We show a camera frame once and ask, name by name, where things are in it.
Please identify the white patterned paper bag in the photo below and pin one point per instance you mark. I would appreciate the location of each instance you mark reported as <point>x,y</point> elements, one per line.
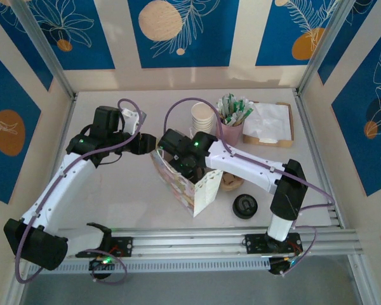
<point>206,193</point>

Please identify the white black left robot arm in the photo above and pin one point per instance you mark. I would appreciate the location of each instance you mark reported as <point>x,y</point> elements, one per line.
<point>55,190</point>

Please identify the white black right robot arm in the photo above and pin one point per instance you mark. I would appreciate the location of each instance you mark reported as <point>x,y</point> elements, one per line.
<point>247,165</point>

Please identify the stack of white paper cups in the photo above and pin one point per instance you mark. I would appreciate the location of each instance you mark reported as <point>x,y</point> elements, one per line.
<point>202,116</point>

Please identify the pink cup holder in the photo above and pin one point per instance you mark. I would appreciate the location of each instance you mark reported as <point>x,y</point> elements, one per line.
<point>230,133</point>

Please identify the green white sugar sachet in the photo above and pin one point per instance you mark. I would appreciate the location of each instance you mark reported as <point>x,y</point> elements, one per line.
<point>231,101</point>
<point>241,107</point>
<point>247,114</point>
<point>223,105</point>

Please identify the stack of black cup lids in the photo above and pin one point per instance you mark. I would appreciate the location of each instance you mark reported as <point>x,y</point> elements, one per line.
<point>245,207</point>

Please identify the wooden napkin tray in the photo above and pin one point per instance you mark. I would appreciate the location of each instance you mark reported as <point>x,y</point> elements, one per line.
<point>291,127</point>

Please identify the aluminium left side rail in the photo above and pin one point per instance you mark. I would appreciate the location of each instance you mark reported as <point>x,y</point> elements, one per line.
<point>68,117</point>

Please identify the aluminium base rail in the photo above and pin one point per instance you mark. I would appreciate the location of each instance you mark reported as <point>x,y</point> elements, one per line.
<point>184,241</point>

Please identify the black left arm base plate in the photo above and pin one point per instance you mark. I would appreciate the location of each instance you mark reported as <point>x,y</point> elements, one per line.
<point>124,246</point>

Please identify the aluminium left corner post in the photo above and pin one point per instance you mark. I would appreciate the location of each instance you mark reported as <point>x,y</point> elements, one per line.
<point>44,47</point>

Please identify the aluminium corner post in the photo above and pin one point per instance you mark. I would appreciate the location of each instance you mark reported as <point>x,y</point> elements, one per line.
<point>324,44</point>
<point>44,47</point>

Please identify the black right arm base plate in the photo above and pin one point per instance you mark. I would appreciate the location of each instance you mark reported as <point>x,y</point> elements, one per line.
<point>255,244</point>

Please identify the aluminium right side rail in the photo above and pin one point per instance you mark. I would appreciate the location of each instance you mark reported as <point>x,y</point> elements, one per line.
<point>317,159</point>

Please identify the aluminium right corner post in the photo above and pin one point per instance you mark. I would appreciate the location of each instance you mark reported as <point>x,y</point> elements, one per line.
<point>324,44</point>

